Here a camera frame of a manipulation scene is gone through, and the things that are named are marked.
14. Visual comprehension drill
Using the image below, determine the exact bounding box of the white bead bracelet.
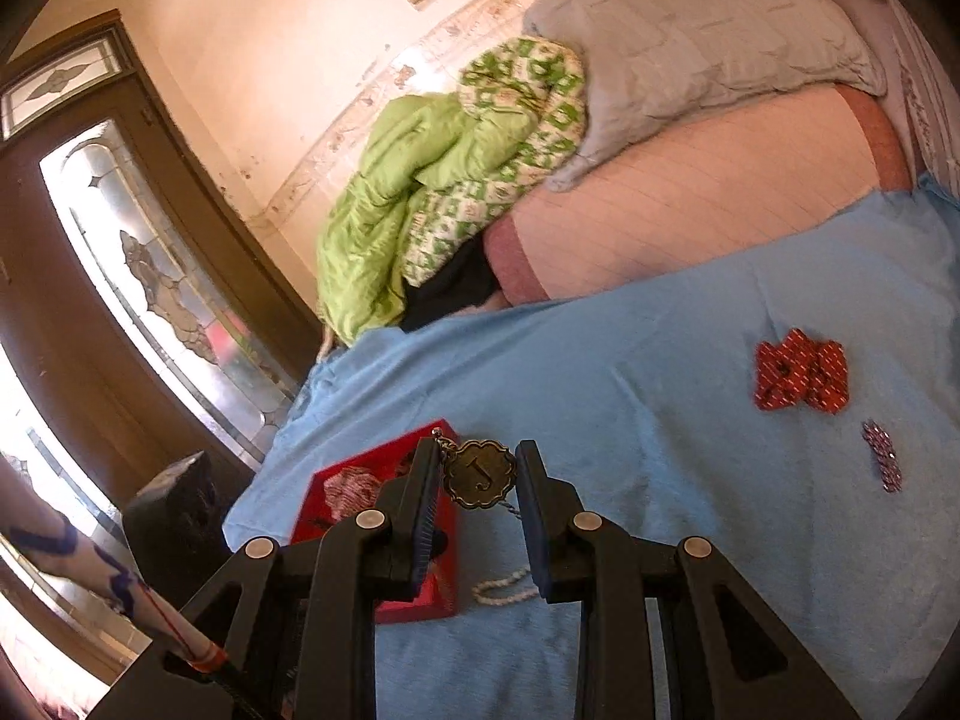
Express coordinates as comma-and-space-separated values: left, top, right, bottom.
470, 567, 541, 608

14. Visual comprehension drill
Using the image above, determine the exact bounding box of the black garment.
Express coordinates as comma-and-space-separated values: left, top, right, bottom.
398, 236, 500, 332

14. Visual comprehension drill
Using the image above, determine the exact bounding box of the blue cloth bed cover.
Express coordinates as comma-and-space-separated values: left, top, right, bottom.
223, 182, 958, 718

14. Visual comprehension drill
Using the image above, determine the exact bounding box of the gold letter J pendant necklace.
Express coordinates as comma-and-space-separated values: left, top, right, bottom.
429, 425, 526, 520

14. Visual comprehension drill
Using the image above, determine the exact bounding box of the pink bed sheet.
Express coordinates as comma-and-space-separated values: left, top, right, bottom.
485, 85, 913, 305

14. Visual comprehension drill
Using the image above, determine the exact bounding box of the red jewelry tray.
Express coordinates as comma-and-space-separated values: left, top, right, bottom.
290, 419, 459, 624

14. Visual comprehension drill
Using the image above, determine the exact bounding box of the purple rhinestone hair clip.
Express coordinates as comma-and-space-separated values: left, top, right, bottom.
862, 419, 903, 494

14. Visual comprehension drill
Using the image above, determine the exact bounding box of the green quilted blanket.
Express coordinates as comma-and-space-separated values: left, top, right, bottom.
317, 37, 587, 344

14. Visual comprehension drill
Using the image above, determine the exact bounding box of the white blue patterned strap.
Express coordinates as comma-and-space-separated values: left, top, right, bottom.
0, 463, 232, 675

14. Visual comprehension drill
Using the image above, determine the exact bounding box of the brown door with stained glass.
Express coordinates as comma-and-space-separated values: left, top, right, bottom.
2, 11, 320, 505

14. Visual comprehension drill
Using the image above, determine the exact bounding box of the grey pillow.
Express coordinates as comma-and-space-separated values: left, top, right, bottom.
523, 0, 887, 192

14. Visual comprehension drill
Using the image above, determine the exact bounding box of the striped pillow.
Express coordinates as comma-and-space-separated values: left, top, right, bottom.
835, 0, 960, 197

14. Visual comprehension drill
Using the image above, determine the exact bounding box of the red white checkered scrunchie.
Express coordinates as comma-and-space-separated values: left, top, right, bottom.
322, 466, 381, 522

